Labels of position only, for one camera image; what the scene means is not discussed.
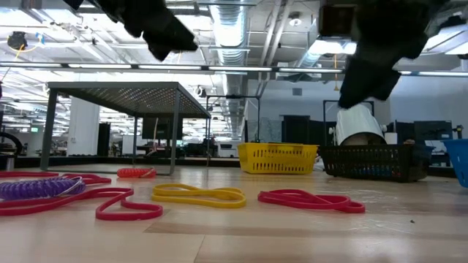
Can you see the black plastic basket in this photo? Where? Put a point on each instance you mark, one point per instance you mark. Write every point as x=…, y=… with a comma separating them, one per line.
x=373, y=162

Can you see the yellow plastic basket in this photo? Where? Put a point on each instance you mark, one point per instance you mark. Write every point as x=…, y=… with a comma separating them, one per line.
x=278, y=159

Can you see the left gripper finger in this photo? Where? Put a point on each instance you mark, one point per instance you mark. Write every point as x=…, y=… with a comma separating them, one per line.
x=175, y=36
x=159, y=49

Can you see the yellow hanging pendant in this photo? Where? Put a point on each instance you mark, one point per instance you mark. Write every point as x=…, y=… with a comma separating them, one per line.
x=335, y=87

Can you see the black background monitor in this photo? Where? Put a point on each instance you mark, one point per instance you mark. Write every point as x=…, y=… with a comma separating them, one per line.
x=433, y=130

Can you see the grey perforated metal shelf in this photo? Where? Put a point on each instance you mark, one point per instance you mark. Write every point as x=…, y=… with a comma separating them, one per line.
x=128, y=96

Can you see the yellow rubber band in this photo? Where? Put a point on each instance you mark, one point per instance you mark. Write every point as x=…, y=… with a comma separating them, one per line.
x=239, y=201

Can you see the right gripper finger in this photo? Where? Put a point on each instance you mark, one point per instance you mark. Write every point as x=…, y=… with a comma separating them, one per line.
x=385, y=85
x=356, y=84

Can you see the black ceiling device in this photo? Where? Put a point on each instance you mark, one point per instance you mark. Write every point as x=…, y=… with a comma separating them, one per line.
x=17, y=40

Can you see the overhead light bar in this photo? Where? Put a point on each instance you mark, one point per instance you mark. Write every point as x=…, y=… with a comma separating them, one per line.
x=237, y=68

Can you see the dark background monitor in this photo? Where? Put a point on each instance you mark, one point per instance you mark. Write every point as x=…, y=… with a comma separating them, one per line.
x=161, y=128

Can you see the blue plastic basket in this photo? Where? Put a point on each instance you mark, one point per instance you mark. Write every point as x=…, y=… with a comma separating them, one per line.
x=459, y=160

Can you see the silver ceiling air duct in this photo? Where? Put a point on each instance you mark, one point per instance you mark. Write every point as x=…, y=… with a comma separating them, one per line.
x=230, y=29

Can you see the white cup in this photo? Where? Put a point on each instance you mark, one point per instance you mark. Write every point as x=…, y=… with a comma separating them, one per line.
x=391, y=139

